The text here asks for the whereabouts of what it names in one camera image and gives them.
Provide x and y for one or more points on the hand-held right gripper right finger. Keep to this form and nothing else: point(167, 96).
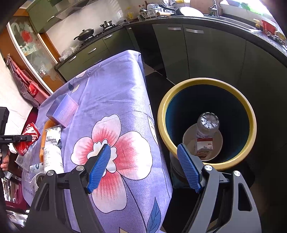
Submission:
point(189, 170)

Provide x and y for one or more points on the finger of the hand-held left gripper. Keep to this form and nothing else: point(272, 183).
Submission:
point(15, 138)

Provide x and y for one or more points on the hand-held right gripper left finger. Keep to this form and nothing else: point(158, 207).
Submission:
point(99, 170)

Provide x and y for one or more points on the red soda can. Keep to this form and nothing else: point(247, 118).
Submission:
point(30, 128)

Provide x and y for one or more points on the white snack packet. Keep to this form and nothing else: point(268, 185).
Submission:
point(52, 152)

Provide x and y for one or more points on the yellow rimmed blue trash bin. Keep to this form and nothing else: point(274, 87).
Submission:
point(206, 81)

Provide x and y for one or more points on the person's left hand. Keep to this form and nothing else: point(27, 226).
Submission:
point(5, 162)

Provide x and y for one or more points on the clear plastic bag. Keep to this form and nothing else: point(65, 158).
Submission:
point(24, 160)

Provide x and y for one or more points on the maroon cloth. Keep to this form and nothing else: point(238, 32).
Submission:
point(30, 116)

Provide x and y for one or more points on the white paper bowl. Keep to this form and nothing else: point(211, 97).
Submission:
point(190, 139)

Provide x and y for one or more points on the orange packet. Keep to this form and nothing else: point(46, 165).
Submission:
point(48, 123)

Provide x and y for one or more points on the small white bottle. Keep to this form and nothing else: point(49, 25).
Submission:
point(37, 167)

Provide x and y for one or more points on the red checked cloth bag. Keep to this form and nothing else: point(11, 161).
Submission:
point(27, 87)

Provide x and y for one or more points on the clear plastic bottle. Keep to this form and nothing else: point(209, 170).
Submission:
point(207, 121)

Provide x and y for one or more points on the purple cardboard box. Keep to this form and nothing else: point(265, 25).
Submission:
point(64, 109)

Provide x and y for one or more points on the frosted glass cabinet door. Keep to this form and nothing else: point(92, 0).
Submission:
point(33, 49)

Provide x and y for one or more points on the purple floral tablecloth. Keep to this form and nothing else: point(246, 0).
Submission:
point(112, 89)

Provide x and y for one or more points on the green kitchen cabinets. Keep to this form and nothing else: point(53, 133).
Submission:
point(201, 56)

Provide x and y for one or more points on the black wok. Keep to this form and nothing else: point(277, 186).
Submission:
point(86, 33)

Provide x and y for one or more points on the gas stove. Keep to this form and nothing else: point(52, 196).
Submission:
point(98, 35)

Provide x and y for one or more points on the steel range hood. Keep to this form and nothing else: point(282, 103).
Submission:
point(71, 7)

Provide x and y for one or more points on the steel pot with lid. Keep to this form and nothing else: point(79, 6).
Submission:
point(107, 24)

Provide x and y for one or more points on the dark stone kitchen counter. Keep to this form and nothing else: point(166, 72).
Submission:
point(224, 21)

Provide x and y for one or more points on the steel sink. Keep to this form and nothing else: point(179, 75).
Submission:
point(235, 21)

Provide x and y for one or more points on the wooden rolling pin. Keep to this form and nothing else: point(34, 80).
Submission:
point(164, 13)

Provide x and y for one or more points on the white plate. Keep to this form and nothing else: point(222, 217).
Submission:
point(190, 11)

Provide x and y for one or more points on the grey rag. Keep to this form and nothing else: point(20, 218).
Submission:
point(277, 37)

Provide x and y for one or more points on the white dish rack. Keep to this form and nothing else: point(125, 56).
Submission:
point(148, 13)

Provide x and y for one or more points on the steel kitchen faucet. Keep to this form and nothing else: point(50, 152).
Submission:
point(215, 9)

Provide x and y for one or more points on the brown cardboard box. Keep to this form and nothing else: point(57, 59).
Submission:
point(201, 5)

